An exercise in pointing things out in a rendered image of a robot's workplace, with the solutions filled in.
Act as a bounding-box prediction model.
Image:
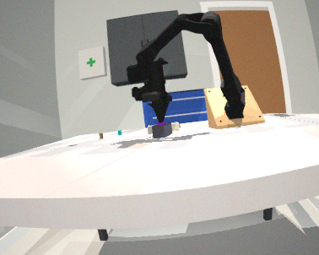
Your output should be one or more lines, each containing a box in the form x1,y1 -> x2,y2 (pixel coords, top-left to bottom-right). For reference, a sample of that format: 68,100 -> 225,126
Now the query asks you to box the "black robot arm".
127,11 -> 246,119

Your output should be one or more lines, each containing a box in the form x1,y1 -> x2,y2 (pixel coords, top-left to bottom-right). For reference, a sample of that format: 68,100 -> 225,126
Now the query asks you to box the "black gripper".
142,77 -> 172,123

